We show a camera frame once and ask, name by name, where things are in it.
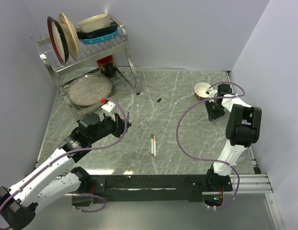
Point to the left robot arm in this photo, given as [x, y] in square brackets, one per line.
[20, 203]

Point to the black tray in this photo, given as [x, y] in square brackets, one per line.
[98, 33]

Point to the red black rimmed plate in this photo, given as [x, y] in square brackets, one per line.
[58, 40]

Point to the cream bowl on rack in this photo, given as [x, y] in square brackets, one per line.
[95, 22]

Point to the red black cup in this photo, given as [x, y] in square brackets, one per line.
[107, 66]

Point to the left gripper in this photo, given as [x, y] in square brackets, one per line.
[118, 124]

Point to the clear glass plate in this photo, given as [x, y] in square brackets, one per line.
[89, 89]

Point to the green marker pen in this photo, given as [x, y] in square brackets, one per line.
[152, 147]

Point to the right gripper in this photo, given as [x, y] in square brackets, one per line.
[211, 114]

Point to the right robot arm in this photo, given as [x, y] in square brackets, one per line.
[243, 126]

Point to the blue dotted dish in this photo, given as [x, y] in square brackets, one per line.
[100, 39]

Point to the pink marker pen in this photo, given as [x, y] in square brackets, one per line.
[155, 150]

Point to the small cream bowl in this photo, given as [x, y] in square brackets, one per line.
[200, 90]

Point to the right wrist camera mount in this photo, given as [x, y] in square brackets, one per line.
[211, 93]

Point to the steel dish rack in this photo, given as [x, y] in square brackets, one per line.
[63, 75]

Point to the beige plate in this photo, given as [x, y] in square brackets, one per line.
[70, 35]

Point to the black base bar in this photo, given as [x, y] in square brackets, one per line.
[126, 188]

